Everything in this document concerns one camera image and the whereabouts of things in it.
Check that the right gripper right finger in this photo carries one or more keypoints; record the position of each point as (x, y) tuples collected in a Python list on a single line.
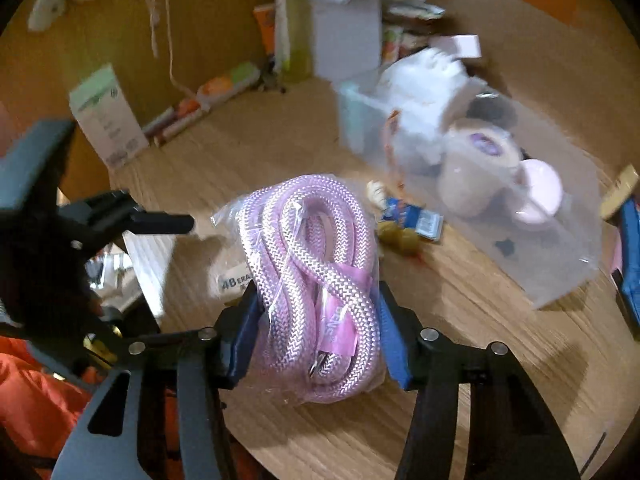
[(513, 434)]

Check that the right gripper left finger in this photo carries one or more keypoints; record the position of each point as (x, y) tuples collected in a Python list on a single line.
[(122, 432)]

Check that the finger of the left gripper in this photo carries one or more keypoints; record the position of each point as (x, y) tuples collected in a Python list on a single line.
[(160, 223)]

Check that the blue staples box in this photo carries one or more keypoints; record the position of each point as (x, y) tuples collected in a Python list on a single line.
[(427, 224)]

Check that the white lidded cup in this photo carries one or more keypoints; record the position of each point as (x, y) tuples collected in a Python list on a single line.
[(479, 161)]

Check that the white drawstring cloth pouch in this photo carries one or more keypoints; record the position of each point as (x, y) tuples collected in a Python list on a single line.
[(429, 90)]

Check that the white eraser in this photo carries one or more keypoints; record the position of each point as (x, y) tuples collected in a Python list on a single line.
[(231, 284)]

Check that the orange marker pen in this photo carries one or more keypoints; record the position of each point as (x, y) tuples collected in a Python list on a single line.
[(170, 115)]

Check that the white green carton box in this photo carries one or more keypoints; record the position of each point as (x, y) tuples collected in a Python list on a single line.
[(106, 118)]

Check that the orange green lotion tube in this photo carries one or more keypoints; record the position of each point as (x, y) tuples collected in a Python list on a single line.
[(228, 85)]

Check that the gold bells ornament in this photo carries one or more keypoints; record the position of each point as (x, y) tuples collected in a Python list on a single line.
[(405, 241)]

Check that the clear plastic storage bin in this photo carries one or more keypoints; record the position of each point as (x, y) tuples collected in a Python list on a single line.
[(547, 264)]

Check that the small seashell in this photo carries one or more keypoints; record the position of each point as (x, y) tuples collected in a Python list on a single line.
[(376, 194)]

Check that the blue patchwork pouch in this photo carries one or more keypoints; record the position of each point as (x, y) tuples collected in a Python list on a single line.
[(625, 270)]

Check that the cream small bottle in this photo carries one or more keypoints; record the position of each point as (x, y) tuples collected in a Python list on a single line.
[(618, 192)]

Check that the small pink white box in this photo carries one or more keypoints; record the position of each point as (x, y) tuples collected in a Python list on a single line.
[(465, 47)]

